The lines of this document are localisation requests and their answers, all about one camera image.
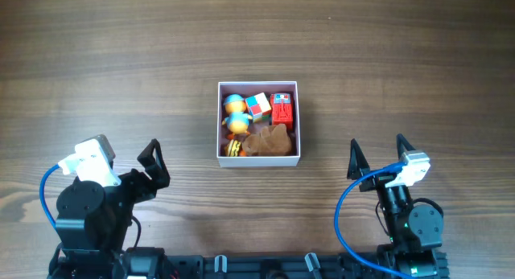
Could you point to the red toy truck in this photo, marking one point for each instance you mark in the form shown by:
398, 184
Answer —
282, 110

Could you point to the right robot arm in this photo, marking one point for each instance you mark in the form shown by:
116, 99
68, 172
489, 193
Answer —
414, 226

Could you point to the yellow round toy disc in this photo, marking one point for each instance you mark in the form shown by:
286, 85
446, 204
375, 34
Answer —
234, 149

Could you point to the colourful puzzle cube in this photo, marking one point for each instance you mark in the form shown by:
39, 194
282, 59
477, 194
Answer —
258, 107

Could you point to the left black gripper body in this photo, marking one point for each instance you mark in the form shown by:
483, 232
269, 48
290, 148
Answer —
134, 187

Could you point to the orange duck toy blue hat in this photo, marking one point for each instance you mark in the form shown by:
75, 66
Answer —
238, 119

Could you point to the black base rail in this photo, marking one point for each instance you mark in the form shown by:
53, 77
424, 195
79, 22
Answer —
265, 266

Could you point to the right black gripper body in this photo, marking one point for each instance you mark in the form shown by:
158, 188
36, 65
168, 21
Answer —
392, 201

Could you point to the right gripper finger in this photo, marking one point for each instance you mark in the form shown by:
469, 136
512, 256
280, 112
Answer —
358, 165
403, 146

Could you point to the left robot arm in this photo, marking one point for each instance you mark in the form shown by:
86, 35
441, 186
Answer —
95, 211

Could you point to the white pink cardboard box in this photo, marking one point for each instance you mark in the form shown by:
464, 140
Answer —
249, 88

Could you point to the brown plush toy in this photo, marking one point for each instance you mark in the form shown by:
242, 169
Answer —
272, 140

